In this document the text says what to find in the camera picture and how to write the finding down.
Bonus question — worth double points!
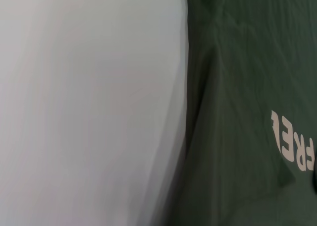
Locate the dark green FREE T-shirt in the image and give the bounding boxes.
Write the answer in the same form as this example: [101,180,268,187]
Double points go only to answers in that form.
[160,0,317,226]

